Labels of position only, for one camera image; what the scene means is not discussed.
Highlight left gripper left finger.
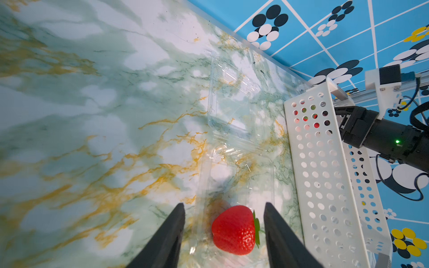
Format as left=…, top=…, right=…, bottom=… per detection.
left=127, top=203, right=185, bottom=268

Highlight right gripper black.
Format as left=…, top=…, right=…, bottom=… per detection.
left=335, top=106, right=429, bottom=173

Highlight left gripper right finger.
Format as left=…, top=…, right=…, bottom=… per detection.
left=264, top=202, right=322, bottom=268

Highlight red strawberry basket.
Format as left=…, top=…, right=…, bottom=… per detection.
left=211, top=205, right=260, bottom=256

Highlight white perforated plastic basket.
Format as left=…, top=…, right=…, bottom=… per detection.
left=284, top=80, right=393, bottom=268

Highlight right aluminium corner post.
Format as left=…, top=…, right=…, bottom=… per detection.
left=349, top=70, right=429, bottom=105

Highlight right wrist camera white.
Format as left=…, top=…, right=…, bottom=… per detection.
left=365, top=64, right=416, bottom=119

